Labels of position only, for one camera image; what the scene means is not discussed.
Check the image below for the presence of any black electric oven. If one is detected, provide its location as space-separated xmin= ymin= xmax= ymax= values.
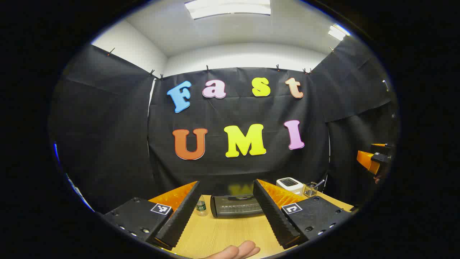
xmin=210 ymin=183 xmax=266 ymax=218

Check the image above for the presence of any black backdrop cloth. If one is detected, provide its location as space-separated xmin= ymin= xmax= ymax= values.
xmin=49 ymin=34 xmax=399 ymax=214

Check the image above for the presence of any white toaster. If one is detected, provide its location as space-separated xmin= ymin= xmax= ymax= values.
xmin=276 ymin=177 xmax=304 ymax=196

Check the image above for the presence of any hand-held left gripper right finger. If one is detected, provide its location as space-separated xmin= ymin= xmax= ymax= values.
xmin=253 ymin=179 xmax=354 ymax=250

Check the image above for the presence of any clear plastic water bottle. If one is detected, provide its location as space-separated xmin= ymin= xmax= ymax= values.
xmin=196 ymin=196 xmax=208 ymax=217

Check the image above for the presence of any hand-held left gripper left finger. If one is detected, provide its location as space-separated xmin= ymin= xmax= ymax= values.
xmin=102 ymin=181 xmax=202 ymax=251

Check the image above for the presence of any small ceiling light panel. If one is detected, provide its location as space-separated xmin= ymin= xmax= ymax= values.
xmin=328 ymin=24 xmax=351 ymax=41

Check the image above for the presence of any large ceiling light panel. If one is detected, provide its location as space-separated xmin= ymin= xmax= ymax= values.
xmin=184 ymin=0 xmax=272 ymax=20

